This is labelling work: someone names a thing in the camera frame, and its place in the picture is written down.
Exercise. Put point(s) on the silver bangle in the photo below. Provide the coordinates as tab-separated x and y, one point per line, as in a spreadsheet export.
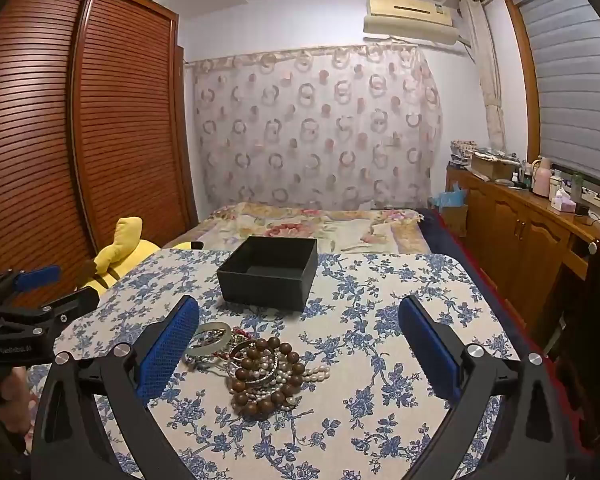
260	379

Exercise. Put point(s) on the blue plastic bag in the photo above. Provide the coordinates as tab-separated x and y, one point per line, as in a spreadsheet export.
450	197

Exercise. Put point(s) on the black square box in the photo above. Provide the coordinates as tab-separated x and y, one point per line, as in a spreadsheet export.
260	290

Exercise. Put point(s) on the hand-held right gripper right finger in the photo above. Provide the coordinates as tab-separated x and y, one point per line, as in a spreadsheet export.
430	350

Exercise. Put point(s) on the blue floral tablecloth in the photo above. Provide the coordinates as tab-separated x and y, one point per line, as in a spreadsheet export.
380	435

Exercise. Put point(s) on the yellow plush toy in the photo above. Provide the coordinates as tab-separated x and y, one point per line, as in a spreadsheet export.
125	255

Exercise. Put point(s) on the pink thermos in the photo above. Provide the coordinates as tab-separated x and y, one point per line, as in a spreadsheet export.
542	180

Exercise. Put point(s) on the wooden cabinet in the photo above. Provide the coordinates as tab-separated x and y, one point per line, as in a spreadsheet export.
510	225

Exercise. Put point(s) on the grey window blind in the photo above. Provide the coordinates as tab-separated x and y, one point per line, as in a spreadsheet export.
570	85

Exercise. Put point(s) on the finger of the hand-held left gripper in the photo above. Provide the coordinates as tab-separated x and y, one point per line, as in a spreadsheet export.
72	302
37	277

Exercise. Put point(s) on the open cardboard box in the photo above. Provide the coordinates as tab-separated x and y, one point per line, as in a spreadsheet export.
490	167

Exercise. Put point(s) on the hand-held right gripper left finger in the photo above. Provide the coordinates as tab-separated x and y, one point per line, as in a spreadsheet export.
170	345

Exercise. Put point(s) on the pink tissue box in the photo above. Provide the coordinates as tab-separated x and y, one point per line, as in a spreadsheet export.
562	205

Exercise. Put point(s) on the dark blue blanket red trim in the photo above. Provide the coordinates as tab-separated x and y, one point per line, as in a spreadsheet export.
460	260

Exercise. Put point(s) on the cream air conditioner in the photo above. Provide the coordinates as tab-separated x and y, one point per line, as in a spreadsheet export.
410	15

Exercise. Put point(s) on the person's left hand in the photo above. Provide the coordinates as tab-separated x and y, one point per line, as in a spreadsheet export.
15	395

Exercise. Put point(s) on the wooden louvered wardrobe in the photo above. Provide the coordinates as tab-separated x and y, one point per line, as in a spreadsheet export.
120	110

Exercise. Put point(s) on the beige window curtain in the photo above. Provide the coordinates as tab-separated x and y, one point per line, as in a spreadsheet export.
490	85

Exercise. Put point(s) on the circle print curtain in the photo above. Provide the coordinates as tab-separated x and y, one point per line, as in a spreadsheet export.
305	135

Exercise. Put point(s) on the floral bed blanket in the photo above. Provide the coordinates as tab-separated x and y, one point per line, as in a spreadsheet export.
305	230

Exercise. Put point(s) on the wooden window frame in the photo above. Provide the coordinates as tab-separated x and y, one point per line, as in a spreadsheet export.
525	85

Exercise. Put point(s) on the jade bangle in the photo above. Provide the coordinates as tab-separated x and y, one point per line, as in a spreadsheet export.
219	332

